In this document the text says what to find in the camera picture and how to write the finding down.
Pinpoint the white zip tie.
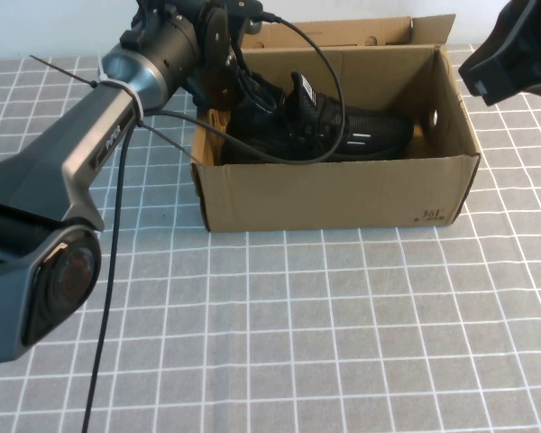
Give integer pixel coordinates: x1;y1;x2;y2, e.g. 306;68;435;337
96;65;148;130

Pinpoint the black knit sneaker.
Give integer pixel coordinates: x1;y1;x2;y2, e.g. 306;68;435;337
220;70;414;164

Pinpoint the black zip tie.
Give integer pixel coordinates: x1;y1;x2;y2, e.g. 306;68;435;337
139;120;196;161
29;54;103;89

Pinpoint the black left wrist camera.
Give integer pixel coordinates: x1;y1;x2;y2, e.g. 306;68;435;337
209;0;263;36

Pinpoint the black hanging arm cable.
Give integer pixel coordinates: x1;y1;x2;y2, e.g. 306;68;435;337
80;130;130;433

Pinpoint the grey white-checked tablecloth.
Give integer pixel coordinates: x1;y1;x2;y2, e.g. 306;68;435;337
0;42;541;433

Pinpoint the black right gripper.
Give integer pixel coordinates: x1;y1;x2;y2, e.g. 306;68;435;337
457;0;541;108

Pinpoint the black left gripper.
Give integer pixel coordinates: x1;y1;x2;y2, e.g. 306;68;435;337
185;6;250;112

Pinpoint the brown cardboard shoe box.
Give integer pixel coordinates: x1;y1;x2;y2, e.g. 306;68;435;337
189;14;481;234

